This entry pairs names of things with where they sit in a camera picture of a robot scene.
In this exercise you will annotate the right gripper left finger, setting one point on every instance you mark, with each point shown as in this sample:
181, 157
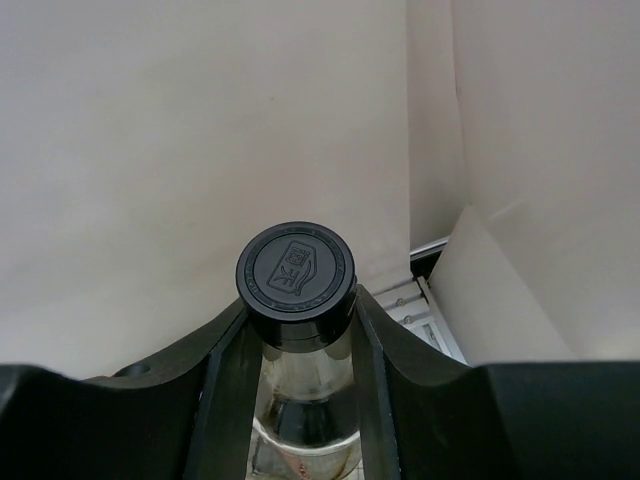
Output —
184, 412

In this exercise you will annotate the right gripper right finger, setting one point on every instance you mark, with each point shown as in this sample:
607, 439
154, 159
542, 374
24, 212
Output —
424, 415

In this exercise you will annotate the dark soy sauce bottle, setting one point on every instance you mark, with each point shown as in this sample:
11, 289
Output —
297, 281

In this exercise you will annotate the aluminium frame rail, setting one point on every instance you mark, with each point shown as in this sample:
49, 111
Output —
411, 303

